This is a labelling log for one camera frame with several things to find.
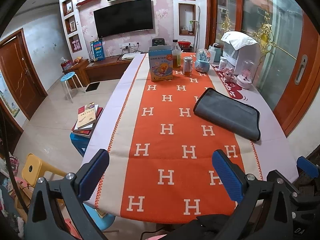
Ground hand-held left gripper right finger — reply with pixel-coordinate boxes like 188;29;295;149
212;149;293;240

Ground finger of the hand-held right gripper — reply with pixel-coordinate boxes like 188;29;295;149
297;156;320;180

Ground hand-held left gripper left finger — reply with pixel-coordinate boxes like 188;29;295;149
24;149;110;240

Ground grey towel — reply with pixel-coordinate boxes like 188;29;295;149
193;87;262;141

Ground light blue plastic stool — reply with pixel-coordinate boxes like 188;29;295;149
82;202;116;232

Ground stack of books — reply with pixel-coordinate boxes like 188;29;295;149
71;102;104;137

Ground yellow plastic chair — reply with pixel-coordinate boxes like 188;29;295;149
21;153;68;188

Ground dark cloth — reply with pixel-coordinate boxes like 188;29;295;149
140;214;238;240

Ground cardboard box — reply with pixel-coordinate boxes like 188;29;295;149
14;185;33;221

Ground orange letter-print tablecloth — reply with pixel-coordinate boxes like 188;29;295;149
81;52;293;224

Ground red cartoon mat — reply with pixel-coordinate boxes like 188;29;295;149
212;64;247;102

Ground pink glass dome lamp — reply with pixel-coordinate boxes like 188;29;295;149
236;59;256;90

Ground pink figurine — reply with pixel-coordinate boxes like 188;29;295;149
224;67;237;82

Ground round blue stool white legs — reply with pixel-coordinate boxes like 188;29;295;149
60;72;87;104

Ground wooden side table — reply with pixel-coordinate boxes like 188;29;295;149
61;59;91;90

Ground wooden framed glass sliding door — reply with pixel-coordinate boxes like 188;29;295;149
207;0;320;137

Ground wooden television cabinet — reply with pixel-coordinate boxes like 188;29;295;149
84;52;148;83

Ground red tissue pack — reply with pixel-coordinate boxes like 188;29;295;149
61;58;74;71

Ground small spice jar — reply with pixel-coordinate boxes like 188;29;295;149
183;56;193;77

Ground blue snow globe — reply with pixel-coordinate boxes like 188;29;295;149
195;49;213;73

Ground blue detergent box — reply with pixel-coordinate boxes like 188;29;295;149
90;40;105;63

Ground white plastic jug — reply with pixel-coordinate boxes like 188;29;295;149
209;43;222;64

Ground white set-top box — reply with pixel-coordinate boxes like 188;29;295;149
121;52;141;61

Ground white countertop appliance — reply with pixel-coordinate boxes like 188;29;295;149
220;32;262;77

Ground blue duck-print carton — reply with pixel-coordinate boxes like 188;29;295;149
148;45;174;82

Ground glass bottle with yellow liquid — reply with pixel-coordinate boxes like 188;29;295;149
171;39;182;71

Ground red pot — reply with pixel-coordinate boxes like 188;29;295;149
178;40;194;53

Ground large gold door ornament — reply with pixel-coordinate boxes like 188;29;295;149
253;12;277;53

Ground small gold door ornament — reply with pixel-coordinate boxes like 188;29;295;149
221;12;232;37

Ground black flat-screen television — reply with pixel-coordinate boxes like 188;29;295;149
93;0;154;39

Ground black cable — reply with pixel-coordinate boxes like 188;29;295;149
0;100;31;214

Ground silver door handle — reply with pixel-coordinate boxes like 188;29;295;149
294;54;309;85

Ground wall poster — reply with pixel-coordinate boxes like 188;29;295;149
0;71;21;118

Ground mop handle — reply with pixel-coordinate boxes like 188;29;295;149
195;5;201;53

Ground red wall shelf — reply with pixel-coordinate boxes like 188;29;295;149
76;0;103;7

